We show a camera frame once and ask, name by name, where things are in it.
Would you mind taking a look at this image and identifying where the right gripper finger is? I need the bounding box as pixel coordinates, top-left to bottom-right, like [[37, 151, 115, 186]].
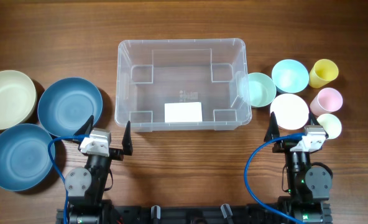
[[264, 112, 280, 142], [308, 112, 329, 139]]

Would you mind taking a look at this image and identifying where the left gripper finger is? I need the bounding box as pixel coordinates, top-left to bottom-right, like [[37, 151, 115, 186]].
[[122, 121, 133, 156], [74, 115, 94, 136]]

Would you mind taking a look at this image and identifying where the dark blue bowl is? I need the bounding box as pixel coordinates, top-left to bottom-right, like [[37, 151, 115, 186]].
[[0, 124, 55, 192], [37, 77, 103, 137]]

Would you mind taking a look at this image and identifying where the cream plastic bowl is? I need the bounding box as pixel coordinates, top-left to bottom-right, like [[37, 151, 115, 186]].
[[0, 70, 37, 130]]

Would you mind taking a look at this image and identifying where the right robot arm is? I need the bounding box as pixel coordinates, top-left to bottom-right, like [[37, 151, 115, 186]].
[[264, 113, 333, 223]]

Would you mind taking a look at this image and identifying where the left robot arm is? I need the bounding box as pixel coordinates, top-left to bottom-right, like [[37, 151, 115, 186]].
[[64, 115, 133, 223]]

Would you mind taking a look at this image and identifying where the clear plastic storage container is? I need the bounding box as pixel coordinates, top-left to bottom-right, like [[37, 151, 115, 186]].
[[114, 38, 252, 132]]

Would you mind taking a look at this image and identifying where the pale cream plastic cup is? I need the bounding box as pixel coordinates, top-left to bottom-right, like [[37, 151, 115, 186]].
[[317, 113, 343, 139]]

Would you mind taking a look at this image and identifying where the white small bowl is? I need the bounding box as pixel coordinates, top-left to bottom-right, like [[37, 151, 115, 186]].
[[270, 93, 310, 130]]

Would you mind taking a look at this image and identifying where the pink plastic cup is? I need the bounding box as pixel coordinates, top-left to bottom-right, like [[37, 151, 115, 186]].
[[310, 88, 343, 116]]

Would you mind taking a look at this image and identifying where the mint green small bowl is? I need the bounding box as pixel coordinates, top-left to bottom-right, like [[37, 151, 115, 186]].
[[248, 72, 277, 108]]

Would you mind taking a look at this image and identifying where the light blue small bowl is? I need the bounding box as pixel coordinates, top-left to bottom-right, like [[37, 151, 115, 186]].
[[272, 59, 310, 93]]

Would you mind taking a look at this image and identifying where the yellow plastic cup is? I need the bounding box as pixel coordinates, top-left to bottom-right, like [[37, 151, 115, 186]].
[[308, 59, 339, 88]]

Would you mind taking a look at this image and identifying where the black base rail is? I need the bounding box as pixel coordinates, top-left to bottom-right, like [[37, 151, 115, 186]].
[[55, 203, 332, 224]]

